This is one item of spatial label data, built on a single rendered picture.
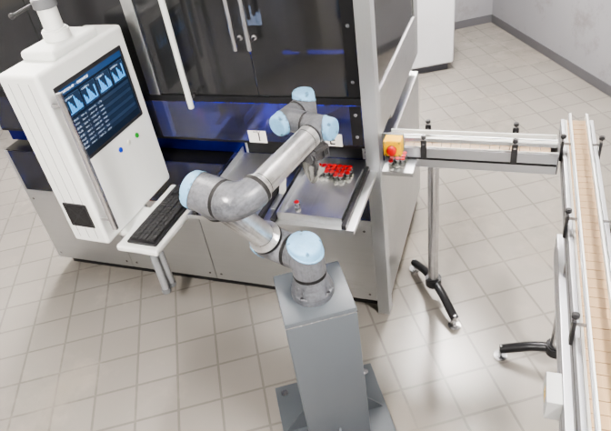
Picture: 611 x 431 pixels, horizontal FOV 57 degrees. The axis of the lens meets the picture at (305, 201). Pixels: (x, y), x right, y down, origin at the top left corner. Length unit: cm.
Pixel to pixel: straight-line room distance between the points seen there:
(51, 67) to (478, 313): 219
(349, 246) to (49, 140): 137
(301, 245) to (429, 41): 362
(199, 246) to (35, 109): 124
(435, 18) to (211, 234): 301
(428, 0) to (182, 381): 362
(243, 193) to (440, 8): 386
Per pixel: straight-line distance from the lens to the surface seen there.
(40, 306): 366
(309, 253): 181
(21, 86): 220
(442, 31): 523
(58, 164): 231
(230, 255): 301
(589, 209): 214
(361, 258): 272
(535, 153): 240
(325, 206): 220
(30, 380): 328
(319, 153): 198
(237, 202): 151
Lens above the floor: 219
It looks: 36 degrees down
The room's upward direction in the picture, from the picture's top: 9 degrees counter-clockwise
